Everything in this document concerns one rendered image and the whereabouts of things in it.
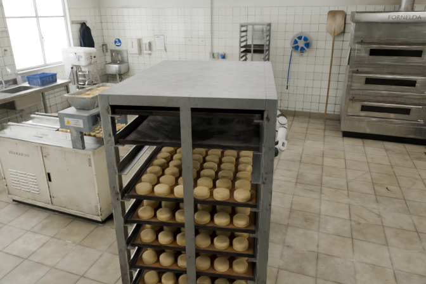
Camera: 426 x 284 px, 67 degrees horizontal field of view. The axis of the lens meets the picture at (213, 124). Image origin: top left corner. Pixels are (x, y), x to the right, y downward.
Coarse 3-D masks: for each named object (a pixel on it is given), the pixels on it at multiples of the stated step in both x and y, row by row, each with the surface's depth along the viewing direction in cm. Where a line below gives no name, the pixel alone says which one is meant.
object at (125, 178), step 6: (120, 150) 302; (126, 150) 300; (150, 150) 290; (120, 156) 304; (144, 156) 294; (138, 162) 299; (132, 168) 304; (132, 174) 306; (126, 180) 311; (126, 204) 322; (126, 210) 325
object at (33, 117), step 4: (32, 116) 371; (36, 116) 369; (40, 116) 368; (44, 116) 368; (36, 120) 371; (40, 120) 369; (44, 120) 367; (48, 120) 365; (52, 120) 363; (56, 120) 360
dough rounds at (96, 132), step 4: (116, 124) 333; (120, 124) 335; (124, 124) 333; (96, 128) 323; (120, 128) 326; (68, 132) 317; (84, 132) 311; (88, 132) 311; (92, 132) 314; (96, 132) 312; (100, 132) 311; (96, 136) 306; (100, 136) 307
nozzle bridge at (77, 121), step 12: (72, 108) 298; (96, 108) 298; (60, 120) 290; (72, 120) 285; (84, 120) 280; (96, 120) 303; (120, 120) 353; (72, 132) 290; (72, 144) 295; (84, 144) 294
